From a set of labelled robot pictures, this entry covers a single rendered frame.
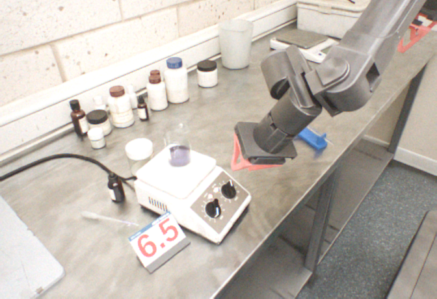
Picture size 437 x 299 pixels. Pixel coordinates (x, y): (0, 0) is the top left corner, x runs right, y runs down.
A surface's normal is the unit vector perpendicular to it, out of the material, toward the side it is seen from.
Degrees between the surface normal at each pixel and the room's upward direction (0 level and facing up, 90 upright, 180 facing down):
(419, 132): 90
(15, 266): 0
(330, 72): 44
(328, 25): 93
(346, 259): 0
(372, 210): 0
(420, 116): 90
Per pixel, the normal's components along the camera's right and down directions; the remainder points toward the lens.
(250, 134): 0.41, -0.55
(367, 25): -0.49, -0.51
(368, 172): -0.03, -0.82
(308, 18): -0.66, 0.50
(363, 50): -0.54, -0.31
